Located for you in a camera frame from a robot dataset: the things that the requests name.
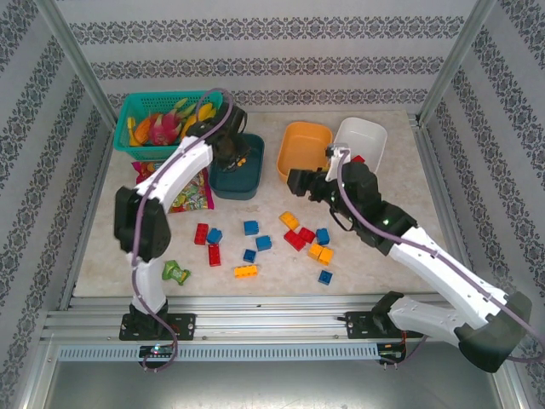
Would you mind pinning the yellow square lego brick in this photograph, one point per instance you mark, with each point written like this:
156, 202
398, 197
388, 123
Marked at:
326, 255
242, 162
315, 251

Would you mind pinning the red square lego brick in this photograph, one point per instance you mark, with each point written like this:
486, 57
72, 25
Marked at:
357, 159
306, 234

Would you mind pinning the red long lego brick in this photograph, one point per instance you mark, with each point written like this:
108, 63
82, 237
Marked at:
294, 240
214, 255
201, 234

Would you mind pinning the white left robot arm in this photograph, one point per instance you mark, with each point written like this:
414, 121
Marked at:
147, 285

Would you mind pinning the dark teal container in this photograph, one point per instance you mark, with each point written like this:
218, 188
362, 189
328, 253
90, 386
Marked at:
238, 187

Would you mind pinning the orange container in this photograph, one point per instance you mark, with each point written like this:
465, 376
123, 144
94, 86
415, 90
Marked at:
302, 145

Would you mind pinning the yellow banana bunch toy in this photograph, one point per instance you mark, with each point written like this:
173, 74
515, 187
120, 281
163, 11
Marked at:
206, 111

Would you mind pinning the colourful fruit candy bag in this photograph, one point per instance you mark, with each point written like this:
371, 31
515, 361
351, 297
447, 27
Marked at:
191, 196

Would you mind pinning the white container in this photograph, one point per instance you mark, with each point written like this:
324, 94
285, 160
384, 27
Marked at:
362, 136

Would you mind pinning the pink dragon fruit toy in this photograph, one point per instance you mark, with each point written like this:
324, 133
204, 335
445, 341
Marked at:
164, 132

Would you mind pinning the orange carrot toy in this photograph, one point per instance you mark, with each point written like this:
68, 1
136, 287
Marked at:
144, 128

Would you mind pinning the small yellow toy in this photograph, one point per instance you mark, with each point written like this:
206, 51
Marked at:
132, 136

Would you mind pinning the teal plastic basket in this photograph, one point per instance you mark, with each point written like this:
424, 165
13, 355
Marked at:
127, 106

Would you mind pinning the green crumpled packet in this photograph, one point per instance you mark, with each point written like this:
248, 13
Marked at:
174, 272

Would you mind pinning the small controller board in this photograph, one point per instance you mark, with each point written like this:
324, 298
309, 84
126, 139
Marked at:
391, 357
157, 351

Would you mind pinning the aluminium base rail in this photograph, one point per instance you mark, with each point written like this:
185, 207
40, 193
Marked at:
272, 317

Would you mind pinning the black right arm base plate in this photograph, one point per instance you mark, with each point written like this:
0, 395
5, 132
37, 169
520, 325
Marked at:
357, 326

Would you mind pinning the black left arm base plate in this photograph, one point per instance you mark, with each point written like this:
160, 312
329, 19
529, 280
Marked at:
183, 326

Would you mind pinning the aluminium frame post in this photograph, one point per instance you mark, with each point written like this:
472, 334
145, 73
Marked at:
72, 55
460, 51

